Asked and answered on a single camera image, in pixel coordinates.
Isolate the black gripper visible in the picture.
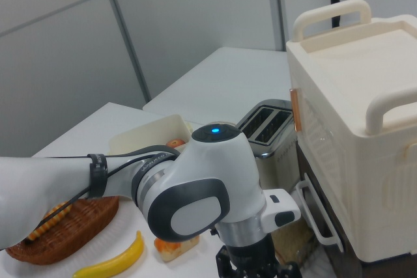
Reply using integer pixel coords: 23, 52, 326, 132
214, 232, 302, 278

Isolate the orange glazed bread roll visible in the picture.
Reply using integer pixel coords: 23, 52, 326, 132
154, 235, 200, 263

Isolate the brown toast slice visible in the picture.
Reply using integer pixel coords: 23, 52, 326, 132
270, 224, 315, 264

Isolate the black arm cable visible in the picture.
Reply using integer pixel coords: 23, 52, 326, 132
37, 146, 182, 232

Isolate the chrome two-slot toaster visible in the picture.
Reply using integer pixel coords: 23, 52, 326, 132
236, 98, 302, 194

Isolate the white tray handle frame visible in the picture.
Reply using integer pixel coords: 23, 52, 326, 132
295, 180, 345, 253

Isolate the black velcro strap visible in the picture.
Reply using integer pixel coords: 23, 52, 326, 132
87, 153, 108, 200

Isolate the copper door handle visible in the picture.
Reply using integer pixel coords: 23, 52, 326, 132
289, 88, 302, 132

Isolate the striped twisted bread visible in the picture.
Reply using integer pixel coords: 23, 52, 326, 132
25, 202, 71, 243

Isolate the yellow toy banana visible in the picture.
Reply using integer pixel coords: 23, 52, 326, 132
72, 230, 145, 278

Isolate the white open plastic box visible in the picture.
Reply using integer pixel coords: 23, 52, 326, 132
108, 114, 194, 158

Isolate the large cream plastic cabinet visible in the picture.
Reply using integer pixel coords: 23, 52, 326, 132
285, 0, 417, 264

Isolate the brown wicker basket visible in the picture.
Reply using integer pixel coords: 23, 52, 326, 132
5, 195, 120, 266

